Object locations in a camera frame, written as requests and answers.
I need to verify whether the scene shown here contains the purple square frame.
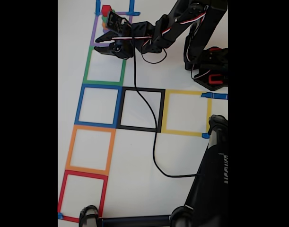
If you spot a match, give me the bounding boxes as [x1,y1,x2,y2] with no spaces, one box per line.
[89,11,133,47]

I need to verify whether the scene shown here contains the red square frame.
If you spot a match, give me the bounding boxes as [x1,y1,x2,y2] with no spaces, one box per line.
[58,169,109,223]

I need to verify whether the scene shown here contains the black gripper camera board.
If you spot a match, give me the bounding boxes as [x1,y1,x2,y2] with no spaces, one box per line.
[105,10,133,36]

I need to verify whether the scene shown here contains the black camera cable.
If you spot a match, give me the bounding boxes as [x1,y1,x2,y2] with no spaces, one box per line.
[129,20,201,178]

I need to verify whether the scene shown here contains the yellow square frame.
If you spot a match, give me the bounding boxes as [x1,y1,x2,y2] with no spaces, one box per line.
[161,89,212,137]

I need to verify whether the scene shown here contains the small red cube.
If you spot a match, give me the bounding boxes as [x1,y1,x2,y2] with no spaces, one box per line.
[101,4,112,16]

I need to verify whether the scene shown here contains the green cube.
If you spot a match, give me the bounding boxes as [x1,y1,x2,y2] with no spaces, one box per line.
[101,9,115,21]

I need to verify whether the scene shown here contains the black square frame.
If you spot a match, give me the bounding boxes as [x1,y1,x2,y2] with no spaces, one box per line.
[115,86,166,133]

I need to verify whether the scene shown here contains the orange square frame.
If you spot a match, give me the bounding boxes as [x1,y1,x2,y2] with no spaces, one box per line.
[65,124,116,176]

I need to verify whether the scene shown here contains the black camera tripod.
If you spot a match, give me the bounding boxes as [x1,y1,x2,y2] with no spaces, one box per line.
[78,114,228,227]

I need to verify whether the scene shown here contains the blue square frame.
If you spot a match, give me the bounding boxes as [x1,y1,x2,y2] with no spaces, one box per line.
[74,84,123,128]

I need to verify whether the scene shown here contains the green square frame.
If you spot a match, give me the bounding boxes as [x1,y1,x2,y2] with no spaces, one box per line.
[82,46,128,87]

